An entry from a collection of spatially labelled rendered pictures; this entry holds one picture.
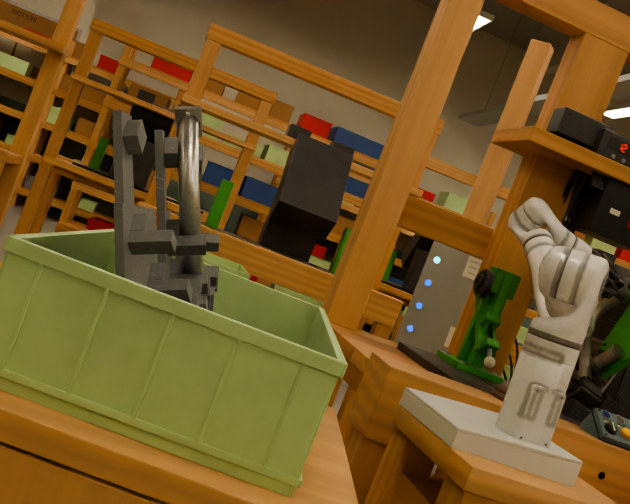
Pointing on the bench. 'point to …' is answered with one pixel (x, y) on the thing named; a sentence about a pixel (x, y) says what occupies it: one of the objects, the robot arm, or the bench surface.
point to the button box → (596, 423)
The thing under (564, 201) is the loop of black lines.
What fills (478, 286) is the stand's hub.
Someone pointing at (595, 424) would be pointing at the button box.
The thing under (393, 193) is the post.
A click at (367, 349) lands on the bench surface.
